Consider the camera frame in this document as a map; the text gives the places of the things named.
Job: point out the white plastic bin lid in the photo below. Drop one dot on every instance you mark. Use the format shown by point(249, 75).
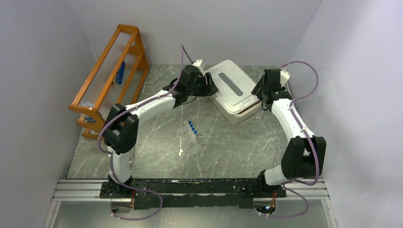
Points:
point(234, 87)

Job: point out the beige stapler-like case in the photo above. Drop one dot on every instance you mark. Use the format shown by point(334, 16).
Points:
point(131, 156)

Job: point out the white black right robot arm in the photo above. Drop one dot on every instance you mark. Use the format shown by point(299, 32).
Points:
point(305, 152)

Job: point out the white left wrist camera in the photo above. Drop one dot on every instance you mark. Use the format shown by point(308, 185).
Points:
point(200, 64)

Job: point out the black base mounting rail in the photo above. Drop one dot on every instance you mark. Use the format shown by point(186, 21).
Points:
point(186, 193)

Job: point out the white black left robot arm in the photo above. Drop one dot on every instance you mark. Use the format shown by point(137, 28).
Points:
point(122, 124)

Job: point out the orange wooden test tube rack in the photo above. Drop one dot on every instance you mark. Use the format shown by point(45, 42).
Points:
point(100, 92)

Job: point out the beige plastic bin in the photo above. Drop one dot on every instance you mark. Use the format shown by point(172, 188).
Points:
point(239, 116)

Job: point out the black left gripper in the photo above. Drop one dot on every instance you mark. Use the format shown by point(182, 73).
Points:
point(211, 89)

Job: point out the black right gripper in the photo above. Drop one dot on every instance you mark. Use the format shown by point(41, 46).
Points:
point(257, 90)

